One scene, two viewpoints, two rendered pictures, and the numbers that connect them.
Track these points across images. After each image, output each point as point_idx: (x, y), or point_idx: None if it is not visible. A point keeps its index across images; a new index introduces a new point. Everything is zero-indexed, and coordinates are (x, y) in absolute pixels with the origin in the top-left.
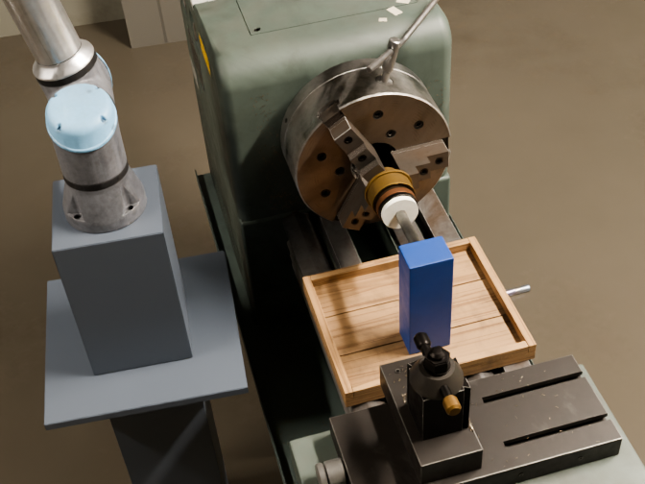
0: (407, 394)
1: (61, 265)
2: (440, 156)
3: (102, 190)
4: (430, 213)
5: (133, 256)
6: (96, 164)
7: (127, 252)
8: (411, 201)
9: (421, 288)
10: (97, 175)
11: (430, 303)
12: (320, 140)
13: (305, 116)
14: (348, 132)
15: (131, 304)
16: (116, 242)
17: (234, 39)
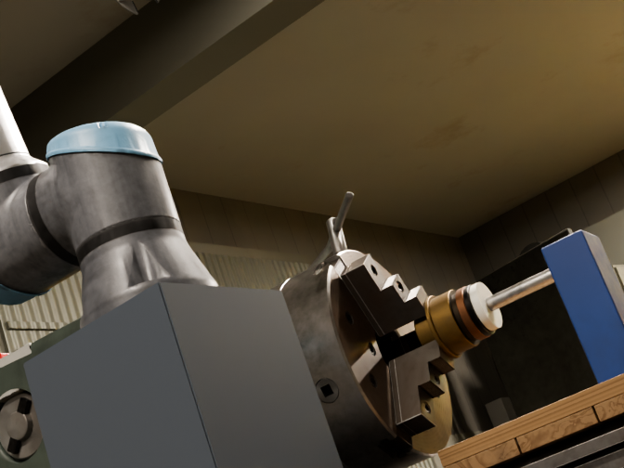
0: None
1: (176, 318)
2: None
3: (176, 231)
4: None
5: (261, 329)
6: (162, 184)
7: (251, 315)
8: (487, 288)
9: (603, 268)
10: (166, 201)
11: (620, 301)
12: (339, 292)
13: (300, 290)
14: (370, 258)
15: (282, 442)
16: (235, 291)
17: None
